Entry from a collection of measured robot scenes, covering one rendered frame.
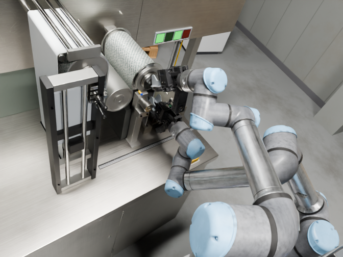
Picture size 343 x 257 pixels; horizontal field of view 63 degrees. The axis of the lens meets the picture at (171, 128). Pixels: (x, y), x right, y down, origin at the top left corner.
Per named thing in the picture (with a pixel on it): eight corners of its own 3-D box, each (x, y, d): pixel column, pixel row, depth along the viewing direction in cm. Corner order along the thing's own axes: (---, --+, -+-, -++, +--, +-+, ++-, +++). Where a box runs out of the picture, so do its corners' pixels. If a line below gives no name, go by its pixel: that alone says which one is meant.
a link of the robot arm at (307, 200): (304, 235, 124) (256, 153, 97) (301, 205, 134) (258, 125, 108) (335, 233, 117) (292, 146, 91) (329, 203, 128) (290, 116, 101)
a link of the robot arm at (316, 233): (294, 255, 114) (314, 243, 104) (292, 225, 123) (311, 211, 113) (322, 265, 114) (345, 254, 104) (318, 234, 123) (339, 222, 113)
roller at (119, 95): (104, 114, 112) (107, 92, 103) (77, 75, 123) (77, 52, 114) (130, 106, 118) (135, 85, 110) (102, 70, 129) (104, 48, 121)
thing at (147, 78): (154, 71, 107) (161, 80, 114) (151, 68, 108) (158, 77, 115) (140, 83, 108) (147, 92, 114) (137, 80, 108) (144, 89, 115)
